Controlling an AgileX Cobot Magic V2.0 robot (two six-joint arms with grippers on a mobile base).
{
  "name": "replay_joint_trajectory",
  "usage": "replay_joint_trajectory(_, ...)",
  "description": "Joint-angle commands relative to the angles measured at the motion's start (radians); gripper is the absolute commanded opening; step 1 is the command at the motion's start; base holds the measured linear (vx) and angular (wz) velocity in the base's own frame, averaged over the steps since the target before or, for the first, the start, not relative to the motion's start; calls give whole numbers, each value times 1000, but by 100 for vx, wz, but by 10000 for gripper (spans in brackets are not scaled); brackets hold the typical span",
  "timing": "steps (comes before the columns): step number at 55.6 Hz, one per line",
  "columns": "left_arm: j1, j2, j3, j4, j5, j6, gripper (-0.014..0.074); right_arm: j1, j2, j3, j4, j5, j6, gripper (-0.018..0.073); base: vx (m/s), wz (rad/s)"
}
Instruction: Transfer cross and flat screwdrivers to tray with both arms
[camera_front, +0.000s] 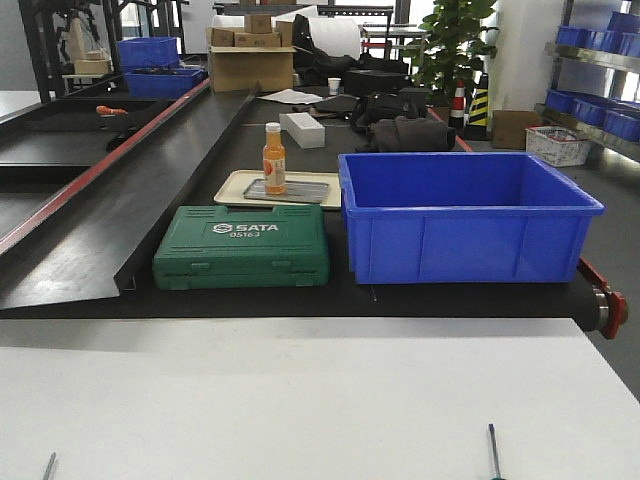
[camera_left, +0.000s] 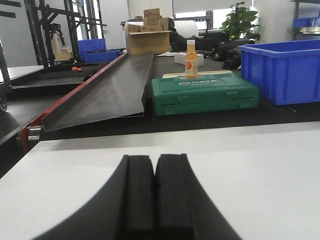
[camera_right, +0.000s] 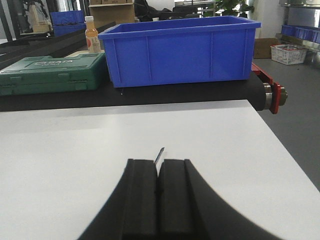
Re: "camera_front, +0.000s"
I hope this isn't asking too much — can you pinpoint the green SATA tool case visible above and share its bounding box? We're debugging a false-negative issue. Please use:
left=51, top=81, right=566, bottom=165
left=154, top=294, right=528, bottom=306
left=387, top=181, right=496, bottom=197
left=153, top=205, right=330, bottom=290

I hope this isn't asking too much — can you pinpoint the metal storage shelf rack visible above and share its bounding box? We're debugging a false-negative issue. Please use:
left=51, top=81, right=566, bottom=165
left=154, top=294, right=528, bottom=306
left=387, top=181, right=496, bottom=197
left=535, top=1, right=639, bottom=162

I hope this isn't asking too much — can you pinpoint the brown cardboard box on floor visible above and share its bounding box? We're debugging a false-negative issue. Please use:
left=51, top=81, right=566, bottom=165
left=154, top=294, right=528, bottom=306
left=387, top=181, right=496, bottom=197
left=491, top=110, right=542, bottom=150

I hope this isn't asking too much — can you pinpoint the beige plastic tray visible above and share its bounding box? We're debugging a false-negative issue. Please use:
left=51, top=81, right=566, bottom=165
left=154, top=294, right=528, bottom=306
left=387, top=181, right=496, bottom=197
left=213, top=170, right=341, bottom=210

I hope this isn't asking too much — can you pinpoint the white wire basket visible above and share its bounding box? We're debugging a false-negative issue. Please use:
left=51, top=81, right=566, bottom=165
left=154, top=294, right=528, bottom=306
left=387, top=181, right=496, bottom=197
left=525, top=126, right=592, bottom=167

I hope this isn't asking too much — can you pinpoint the white paper cup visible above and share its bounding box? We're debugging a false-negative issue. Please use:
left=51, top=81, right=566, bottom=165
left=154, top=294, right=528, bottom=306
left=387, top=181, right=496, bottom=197
left=327, top=77, right=341, bottom=96

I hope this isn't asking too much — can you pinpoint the black bag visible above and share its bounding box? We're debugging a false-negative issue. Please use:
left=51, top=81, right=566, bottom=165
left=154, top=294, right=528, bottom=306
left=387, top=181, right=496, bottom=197
left=349, top=92, right=421, bottom=133

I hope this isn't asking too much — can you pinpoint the small metal tray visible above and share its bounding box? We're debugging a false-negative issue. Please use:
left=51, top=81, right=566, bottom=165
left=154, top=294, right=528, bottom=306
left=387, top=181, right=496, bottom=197
left=243, top=179, right=329, bottom=204

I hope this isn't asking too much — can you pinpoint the green potted plant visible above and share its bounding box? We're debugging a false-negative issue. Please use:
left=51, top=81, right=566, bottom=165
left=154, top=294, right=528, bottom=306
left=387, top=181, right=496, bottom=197
left=412, top=0, right=499, bottom=103

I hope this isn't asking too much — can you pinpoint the blue crate far lower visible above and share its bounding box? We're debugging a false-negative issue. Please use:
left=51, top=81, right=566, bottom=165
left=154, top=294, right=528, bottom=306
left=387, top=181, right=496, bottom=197
left=124, top=69, right=205, bottom=99

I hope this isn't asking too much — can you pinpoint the blue crate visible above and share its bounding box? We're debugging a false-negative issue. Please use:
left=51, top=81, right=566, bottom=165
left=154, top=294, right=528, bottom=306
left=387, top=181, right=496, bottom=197
left=124, top=69, right=205, bottom=99
left=117, top=37, right=180, bottom=72

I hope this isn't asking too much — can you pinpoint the red white traffic cone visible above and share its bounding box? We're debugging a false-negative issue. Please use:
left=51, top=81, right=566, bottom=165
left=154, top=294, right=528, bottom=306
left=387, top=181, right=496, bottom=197
left=448, top=79, right=466, bottom=130

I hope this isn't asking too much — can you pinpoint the orange handled tool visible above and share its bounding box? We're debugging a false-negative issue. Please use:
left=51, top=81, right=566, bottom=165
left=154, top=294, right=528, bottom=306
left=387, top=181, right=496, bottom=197
left=95, top=105, right=128, bottom=116

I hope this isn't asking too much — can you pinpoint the white foam block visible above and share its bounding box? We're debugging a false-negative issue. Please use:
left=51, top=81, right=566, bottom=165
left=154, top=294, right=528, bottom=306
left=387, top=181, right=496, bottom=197
left=279, top=113, right=325, bottom=149

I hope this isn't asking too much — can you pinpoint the black yellow traffic cone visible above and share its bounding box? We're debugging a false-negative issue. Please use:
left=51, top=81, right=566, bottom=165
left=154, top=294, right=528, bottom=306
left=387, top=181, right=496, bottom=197
left=464, top=73, right=489, bottom=141

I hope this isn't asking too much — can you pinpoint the large cardboard box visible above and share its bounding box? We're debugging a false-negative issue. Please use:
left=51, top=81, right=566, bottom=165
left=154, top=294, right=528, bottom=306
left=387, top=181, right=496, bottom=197
left=209, top=46, right=295, bottom=92

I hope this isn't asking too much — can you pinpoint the orange juice bottle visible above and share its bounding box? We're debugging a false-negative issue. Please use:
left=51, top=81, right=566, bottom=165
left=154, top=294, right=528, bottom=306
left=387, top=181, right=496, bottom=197
left=262, top=122, right=286, bottom=195

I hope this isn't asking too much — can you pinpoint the dark cloth bundle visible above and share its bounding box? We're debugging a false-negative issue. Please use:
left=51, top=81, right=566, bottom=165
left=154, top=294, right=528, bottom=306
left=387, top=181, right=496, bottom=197
left=356, top=116, right=456, bottom=153

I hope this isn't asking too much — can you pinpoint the red conveyor end bracket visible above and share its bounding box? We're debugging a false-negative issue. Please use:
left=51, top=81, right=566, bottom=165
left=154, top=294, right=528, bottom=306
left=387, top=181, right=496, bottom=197
left=578, top=257, right=629, bottom=340

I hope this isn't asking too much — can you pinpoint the blue crate far upper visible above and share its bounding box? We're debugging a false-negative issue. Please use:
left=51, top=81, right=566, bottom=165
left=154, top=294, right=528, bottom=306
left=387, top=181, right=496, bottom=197
left=117, top=37, right=180, bottom=72

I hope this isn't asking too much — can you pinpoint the large blue plastic bin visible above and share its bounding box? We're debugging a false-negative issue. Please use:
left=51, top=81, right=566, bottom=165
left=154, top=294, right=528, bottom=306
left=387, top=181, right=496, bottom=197
left=338, top=152, right=605, bottom=284

